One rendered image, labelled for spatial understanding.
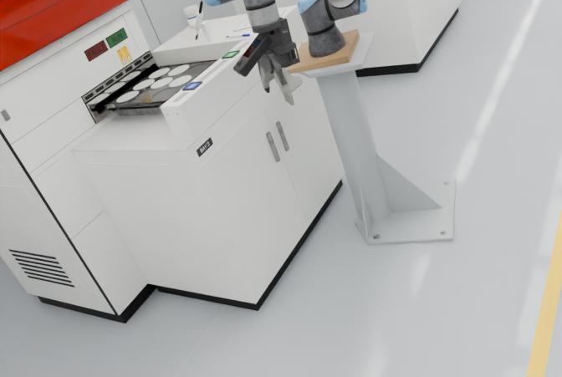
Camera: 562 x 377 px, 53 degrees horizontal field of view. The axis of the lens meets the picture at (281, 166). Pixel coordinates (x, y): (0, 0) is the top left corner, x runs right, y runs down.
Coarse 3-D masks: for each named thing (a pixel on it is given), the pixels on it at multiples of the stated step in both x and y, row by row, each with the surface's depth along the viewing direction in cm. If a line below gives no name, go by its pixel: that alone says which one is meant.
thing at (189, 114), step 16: (240, 48) 224; (224, 64) 212; (256, 64) 225; (192, 80) 208; (208, 80) 202; (224, 80) 209; (240, 80) 217; (256, 80) 225; (176, 96) 198; (192, 96) 195; (208, 96) 202; (224, 96) 209; (240, 96) 217; (176, 112) 192; (192, 112) 195; (208, 112) 202; (224, 112) 209; (176, 128) 197; (192, 128) 195
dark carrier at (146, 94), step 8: (192, 64) 246; (200, 64) 243; (208, 64) 239; (152, 72) 256; (168, 72) 248; (184, 72) 241; (192, 72) 237; (200, 72) 234; (144, 80) 249; (144, 88) 239; (160, 88) 232; (168, 88) 229; (176, 88) 226; (136, 96) 233; (144, 96) 230; (152, 96) 226; (160, 96) 224; (168, 96) 220
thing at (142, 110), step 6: (126, 108) 240; (132, 108) 238; (138, 108) 235; (144, 108) 233; (150, 108) 231; (156, 108) 229; (120, 114) 242; (126, 114) 241; (132, 114) 239; (138, 114) 237; (144, 114) 235; (150, 114) 233; (156, 114) 231
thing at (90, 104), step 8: (144, 64) 257; (136, 72) 253; (120, 80) 246; (128, 80) 249; (112, 88) 242; (96, 96) 236; (104, 96) 239; (88, 104) 232; (96, 112) 235; (104, 112) 239; (112, 112) 242; (96, 120) 236
